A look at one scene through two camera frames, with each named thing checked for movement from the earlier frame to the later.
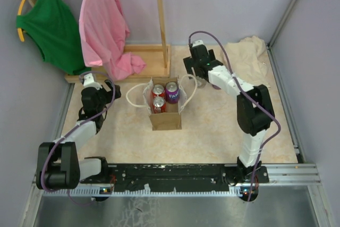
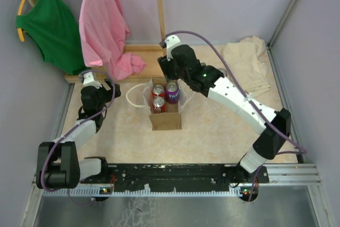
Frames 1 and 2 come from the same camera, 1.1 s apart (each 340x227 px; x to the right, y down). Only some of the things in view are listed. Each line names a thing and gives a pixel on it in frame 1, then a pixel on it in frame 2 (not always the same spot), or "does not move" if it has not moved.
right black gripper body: (196, 67) → (169, 70)
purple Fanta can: (172, 92) does not move
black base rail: (209, 177) does not move
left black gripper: (108, 93) does not move
